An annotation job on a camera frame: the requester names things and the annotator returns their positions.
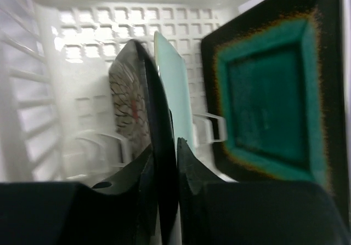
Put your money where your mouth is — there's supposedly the small black floral plate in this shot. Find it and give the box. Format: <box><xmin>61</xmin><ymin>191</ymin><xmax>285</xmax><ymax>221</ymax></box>
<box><xmin>109</xmin><ymin>39</ymin><xmax>179</xmax><ymax>244</ymax></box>

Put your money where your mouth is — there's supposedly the white plastic dish rack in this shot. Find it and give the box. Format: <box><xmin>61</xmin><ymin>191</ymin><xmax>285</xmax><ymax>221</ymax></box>
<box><xmin>0</xmin><ymin>0</ymin><xmax>351</xmax><ymax>245</ymax></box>

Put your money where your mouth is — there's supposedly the pale green plate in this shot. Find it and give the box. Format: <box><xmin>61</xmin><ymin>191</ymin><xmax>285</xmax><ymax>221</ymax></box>
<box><xmin>154</xmin><ymin>31</ymin><xmax>196</xmax><ymax>153</ymax></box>

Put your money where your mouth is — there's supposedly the black teal square plate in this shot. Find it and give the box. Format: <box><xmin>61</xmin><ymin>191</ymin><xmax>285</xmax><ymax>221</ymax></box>
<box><xmin>201</xmin><ymin>0</ymin><xmax>348</xmax><ymax>199</ymax></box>

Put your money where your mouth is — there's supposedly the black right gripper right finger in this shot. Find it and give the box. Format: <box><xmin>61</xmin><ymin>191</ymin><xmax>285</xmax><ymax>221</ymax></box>
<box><xmin>177</xmin><ymin>138</ymin><xmax>350</xmax><ymax>244</ymax></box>

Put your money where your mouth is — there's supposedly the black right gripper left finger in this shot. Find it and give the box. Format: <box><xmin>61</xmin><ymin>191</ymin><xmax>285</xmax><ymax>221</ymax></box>
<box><xmin>1</xmin><ymin>147</ymin><xmax>157</xmax><ymax>244</ymax></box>

